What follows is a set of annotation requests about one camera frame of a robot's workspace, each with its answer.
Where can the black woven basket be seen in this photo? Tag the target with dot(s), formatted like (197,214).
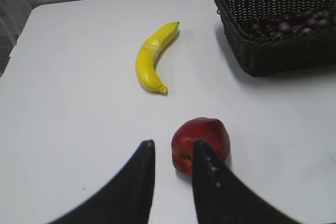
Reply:
(264,55)

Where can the purple grape bunch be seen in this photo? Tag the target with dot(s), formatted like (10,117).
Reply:
(292,24)

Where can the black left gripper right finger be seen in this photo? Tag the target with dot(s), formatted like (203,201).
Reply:
(220,197)

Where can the red apple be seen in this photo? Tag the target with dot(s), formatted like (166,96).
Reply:
(210,130)

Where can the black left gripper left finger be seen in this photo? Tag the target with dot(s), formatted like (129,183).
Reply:
(126,198)

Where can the yellow banana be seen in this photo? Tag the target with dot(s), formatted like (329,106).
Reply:
(149,54)

